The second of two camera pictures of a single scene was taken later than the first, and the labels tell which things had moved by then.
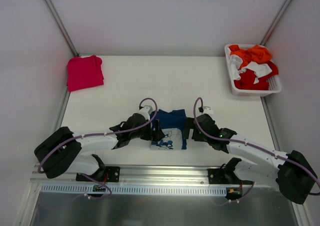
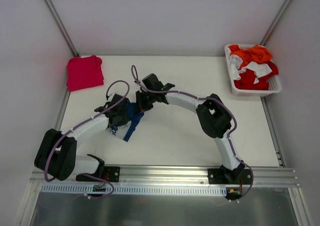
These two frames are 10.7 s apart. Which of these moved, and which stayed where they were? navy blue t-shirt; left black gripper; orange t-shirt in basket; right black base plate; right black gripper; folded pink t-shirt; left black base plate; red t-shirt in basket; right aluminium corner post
Moved: navy blue t-shirt; left black gripper; right black gripper
Stayed: orange t-shirt in basket; right black base plate; left black base plate; red t-shirt in basket; folded pink t-shirt; right aluminium corner post
